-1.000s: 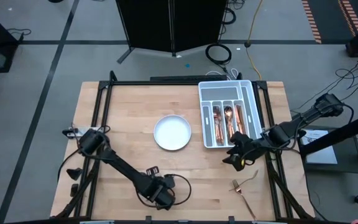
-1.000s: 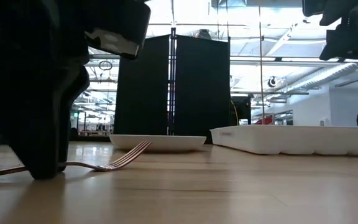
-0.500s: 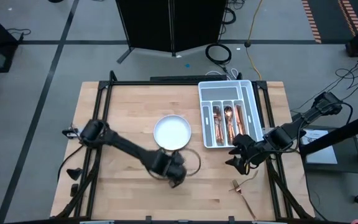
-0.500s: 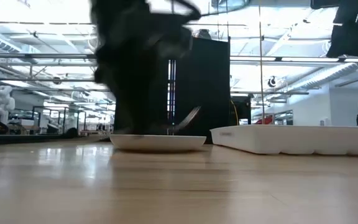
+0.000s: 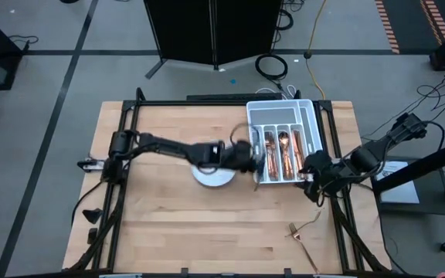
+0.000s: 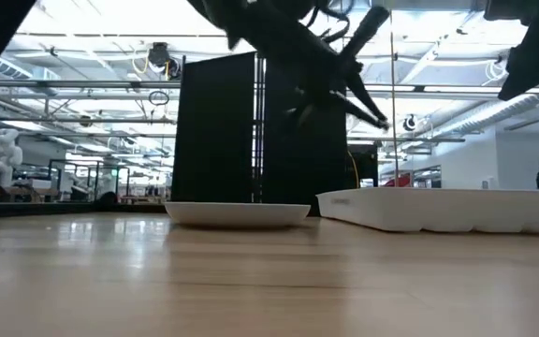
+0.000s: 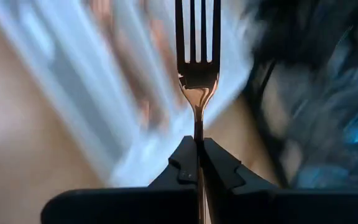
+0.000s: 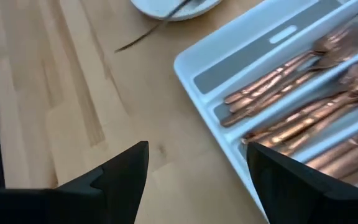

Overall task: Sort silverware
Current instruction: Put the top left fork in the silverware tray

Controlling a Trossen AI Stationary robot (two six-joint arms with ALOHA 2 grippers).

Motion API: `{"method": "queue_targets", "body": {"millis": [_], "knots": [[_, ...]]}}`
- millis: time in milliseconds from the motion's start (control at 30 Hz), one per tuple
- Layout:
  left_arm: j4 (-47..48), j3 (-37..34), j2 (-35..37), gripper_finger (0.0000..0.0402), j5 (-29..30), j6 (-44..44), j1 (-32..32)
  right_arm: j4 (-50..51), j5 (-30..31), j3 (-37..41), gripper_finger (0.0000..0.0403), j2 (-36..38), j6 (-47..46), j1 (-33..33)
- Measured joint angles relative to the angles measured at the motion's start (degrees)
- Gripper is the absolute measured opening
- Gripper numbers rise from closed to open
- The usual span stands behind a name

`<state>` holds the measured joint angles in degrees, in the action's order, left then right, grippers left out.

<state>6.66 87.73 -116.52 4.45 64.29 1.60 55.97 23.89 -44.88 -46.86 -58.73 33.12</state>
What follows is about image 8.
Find white cutlery tray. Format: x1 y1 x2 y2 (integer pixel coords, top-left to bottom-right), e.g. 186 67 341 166
173 0 358 218

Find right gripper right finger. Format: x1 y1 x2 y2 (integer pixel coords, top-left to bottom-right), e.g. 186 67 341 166
246 142 351 224

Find white round plate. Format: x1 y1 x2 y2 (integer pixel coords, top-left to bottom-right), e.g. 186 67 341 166
131 0 223 22

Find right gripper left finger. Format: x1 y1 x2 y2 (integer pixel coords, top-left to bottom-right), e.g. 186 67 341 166
56 141 150 224

